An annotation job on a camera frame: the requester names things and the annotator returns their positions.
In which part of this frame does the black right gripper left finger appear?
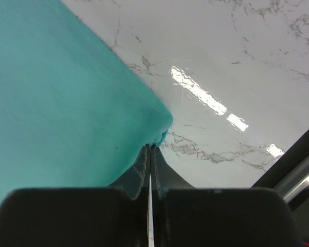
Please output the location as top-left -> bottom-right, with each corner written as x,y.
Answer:
109,144 -> 150,246

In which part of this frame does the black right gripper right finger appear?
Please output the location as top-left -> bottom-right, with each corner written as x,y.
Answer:
150,145 -> 194,246

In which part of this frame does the teal t shirt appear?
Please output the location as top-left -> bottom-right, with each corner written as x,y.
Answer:
0,1 -> 173,204

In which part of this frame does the aluminium rail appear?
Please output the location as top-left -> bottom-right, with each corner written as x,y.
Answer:
274,158 -> 309,202

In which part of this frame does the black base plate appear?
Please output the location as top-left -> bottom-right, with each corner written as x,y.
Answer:
252,131 -> 309,189

